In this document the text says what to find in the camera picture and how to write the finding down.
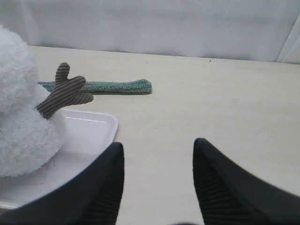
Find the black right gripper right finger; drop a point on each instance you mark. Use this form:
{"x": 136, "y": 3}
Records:
{"x": 230, "y": 195}

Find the green fluffy scarf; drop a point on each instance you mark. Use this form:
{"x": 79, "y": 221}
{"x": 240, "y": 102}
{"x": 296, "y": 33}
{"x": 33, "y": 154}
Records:
{"x": 117, "y": 86}

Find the white plastic tray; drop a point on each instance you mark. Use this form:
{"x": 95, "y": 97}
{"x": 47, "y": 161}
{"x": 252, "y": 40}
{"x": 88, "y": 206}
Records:
{"x": 88, "y": 135}

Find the white backdrop curtain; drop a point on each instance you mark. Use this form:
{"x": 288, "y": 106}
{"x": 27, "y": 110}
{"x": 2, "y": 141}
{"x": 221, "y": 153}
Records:
{"x": 263, "y": 30}

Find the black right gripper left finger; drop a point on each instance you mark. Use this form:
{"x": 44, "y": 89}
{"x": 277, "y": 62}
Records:
{"x": 91, "y": 198}

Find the white plush snowman toy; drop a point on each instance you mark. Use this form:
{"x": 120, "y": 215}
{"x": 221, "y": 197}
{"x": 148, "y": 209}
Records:
{"x": 32, "y": 127}

